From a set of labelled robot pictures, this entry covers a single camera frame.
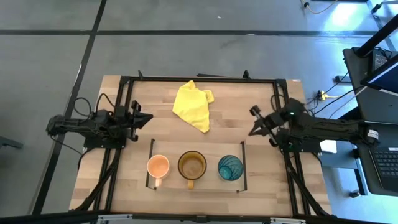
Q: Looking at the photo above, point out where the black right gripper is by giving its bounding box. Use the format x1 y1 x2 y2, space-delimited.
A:
248 105 285 147

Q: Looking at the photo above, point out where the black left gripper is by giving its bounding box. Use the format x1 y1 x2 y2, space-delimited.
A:
113 99 154 142

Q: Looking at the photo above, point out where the peach ceramic mug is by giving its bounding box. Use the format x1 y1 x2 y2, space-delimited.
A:
146 154 171 189

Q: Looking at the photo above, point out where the teal glass tumbler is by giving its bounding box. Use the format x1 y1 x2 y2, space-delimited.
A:
217 154 244 182

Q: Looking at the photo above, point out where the amber glass mug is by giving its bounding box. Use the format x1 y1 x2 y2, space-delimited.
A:
177 150 208 190

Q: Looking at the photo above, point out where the yellow cloth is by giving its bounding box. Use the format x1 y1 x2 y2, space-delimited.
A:
172 80 216 134

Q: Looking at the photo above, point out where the yellow power plug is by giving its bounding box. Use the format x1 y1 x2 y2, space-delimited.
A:
316 90 343 101

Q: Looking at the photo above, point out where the white paper sheet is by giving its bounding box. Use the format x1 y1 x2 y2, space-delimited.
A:
319 139 338 154

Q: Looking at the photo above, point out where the dark grey side desk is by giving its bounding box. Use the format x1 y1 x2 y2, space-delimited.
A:
341 46 398 197

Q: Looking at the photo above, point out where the black keyboard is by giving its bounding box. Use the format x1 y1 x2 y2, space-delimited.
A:
368 146 398 193

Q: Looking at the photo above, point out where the laptop computer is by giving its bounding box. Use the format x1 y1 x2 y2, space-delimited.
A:
359 51 398 94

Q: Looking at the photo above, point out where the black aluminium table frame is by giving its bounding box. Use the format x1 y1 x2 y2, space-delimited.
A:
69 69 334 219

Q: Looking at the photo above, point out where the silver frame bracket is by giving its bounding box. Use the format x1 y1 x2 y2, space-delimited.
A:
96 213 134 223
269 217 307 224

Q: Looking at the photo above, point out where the yellow floor cable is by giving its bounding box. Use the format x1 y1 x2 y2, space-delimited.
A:
299 0 339 16

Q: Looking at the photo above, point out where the black camera rig beam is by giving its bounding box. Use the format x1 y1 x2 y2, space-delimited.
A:
0 210 398 224

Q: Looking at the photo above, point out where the black slanted post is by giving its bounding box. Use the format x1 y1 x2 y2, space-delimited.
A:
353 13 398 58

